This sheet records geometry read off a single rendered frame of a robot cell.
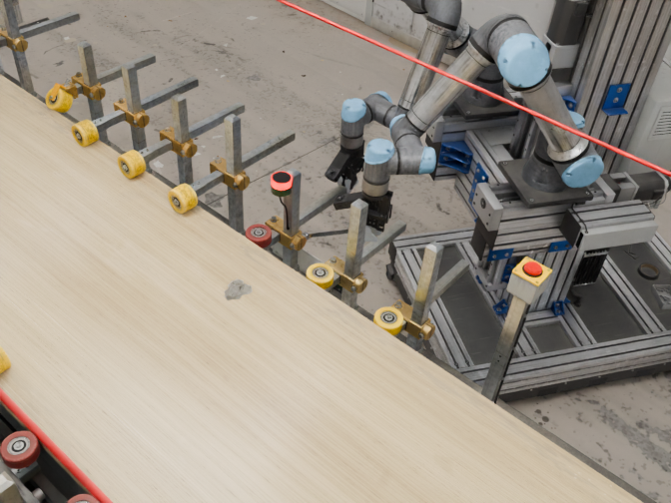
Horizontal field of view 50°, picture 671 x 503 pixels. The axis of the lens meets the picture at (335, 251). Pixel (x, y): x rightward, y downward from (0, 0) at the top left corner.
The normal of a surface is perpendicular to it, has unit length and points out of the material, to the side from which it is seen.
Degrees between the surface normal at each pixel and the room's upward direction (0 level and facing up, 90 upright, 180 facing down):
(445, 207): 0
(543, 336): 0
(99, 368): 0
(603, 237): 90
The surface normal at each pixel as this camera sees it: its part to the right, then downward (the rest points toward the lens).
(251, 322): 0.07, -0.73
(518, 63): 0.06, 0.60
